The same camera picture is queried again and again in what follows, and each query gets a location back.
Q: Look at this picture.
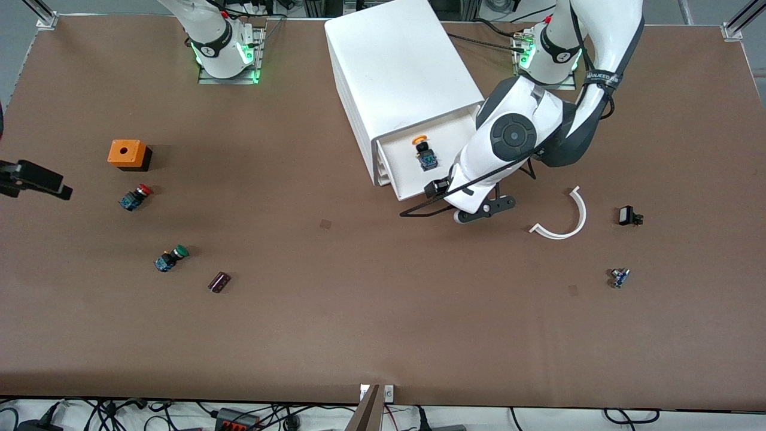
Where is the black orange power strip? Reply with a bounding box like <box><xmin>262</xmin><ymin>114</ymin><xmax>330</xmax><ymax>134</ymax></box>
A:
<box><xmin>215</xmin><ymin>408</ymin><xmax>262</xmax><ymax>431</ymax></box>

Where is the red push button switch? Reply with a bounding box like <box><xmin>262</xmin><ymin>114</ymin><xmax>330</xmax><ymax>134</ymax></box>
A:
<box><xmin>118</xmin><ymin>184</ymin><xmax>154</xmax><ymax>211</ymax></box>

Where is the white curved plastic strip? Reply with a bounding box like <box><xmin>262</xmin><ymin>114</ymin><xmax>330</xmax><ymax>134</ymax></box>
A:
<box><xmin>529</xmin><ymin>186</ymin><xmax>588</xmax><ymax>240</ymax></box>

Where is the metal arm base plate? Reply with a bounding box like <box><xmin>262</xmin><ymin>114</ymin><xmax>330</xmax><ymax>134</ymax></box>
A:
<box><xmin>513</xmin><ymin>30</ymin><xmax>578</xmax><ymax>90</ymax></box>
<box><xmin>197</xmin><ymin>27</ymin><xmax>266</xmax><ymax>85</ymax></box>

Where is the yellow push button switch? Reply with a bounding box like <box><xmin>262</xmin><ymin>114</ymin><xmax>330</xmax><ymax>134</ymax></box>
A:
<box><xmin>412</xmin><ymin>136</ymin><xmax>439</xmax><ymax>172</ymax></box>

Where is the green push button switch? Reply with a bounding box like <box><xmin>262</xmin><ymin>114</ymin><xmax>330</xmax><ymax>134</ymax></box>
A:
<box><xmin>154</xmin><ymin>244</ymin><xmax>190</xmax><ymax>273</ymax></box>

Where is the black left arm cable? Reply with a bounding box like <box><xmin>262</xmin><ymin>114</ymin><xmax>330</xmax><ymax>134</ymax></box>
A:
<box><xmin>400</xmin><ymin>0</ymin><xmax>623</xmax><ymax>217</ymax></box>

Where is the aluminium frame corner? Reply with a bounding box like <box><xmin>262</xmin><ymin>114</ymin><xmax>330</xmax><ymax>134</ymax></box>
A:
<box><xmin>721</xmin><ymin>0</ymin><xmax>766</xmax><ymax>41</ymax></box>
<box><xmin>23</xmin><ymin>0</ymin><xmax>59</xmax><ymax>29</ymax></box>

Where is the wooden post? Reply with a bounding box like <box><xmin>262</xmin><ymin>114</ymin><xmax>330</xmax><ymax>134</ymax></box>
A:
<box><xmin>346</xmin><ymin>384</ymin><xmax>384</xmax><ymax>431</ymax></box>

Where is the orange box with hole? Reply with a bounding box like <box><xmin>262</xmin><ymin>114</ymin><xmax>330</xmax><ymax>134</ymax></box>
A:
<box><xmin>108</xmin><ymin>139</ymin><xmax>153</xmax><ymax>172</ymax></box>

